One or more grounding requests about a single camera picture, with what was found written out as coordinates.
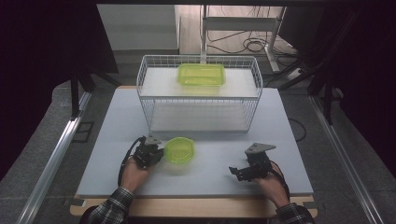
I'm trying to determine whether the black looped floor cable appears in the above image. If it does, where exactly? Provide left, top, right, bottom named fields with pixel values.
left=288, top=117, right=308, bottom=143

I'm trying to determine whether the person's right hand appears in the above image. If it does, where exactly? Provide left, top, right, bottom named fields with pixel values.
left=251, top=170, right=290, bottom=209

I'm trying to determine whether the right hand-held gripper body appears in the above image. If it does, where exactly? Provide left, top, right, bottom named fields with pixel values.
left=245, top=142, right=277, bottom=180

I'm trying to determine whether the round green plastic container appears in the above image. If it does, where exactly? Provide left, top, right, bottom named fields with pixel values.
left=163, top=136, right=196, bottom=165

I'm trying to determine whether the rectangular green plastic container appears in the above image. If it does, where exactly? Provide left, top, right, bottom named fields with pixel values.
left=177, top=63, right=226, bottom=88

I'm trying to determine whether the aluminium rail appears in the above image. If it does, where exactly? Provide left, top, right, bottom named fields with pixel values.
left=17, top=91, right=93, bottom=224
left=308, top=94, right=385, bottom=224

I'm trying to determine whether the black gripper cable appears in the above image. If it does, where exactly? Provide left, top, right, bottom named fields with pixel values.
left=117, top=135, right=148, bottom=187
left=269, top=160, right=291, bottom=202

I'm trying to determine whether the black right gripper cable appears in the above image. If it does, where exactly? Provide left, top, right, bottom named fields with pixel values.
left=269, top=160, right=291, bottom=202

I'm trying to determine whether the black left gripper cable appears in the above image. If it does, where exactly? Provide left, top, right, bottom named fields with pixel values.
left=117, top=135, right=148, bottom=187

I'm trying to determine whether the black metal stand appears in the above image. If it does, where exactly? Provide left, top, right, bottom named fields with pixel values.
left=68, top=60, right=123, bottom=120
left=277, top=10, right=363, bottom=126

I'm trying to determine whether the white cabinet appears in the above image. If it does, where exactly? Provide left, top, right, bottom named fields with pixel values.
left=96, top=4, right=180, bottom=52

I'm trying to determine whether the person's left hand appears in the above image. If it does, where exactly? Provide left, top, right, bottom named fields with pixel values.
left=120, top=157, right=157, bottom=193

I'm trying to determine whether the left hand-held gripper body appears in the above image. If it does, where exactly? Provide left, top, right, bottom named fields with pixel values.
left=134, top=133, right=163, bottom=171

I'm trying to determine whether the white metal desk frame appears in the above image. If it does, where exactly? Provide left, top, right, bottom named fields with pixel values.
left=200, top=4, right=288, bottom=73

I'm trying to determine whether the tangle of black floor cables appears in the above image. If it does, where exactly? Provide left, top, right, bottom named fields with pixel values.
left=206, top=29, right=298, bottom=59

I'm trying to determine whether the white wire two-tier rack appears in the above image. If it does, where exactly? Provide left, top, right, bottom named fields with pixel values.
left=135, top=54, right=264, bottom=134

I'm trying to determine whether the white power strip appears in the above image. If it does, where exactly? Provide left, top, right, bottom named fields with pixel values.
left=285, top=68, right=304, bottom=81

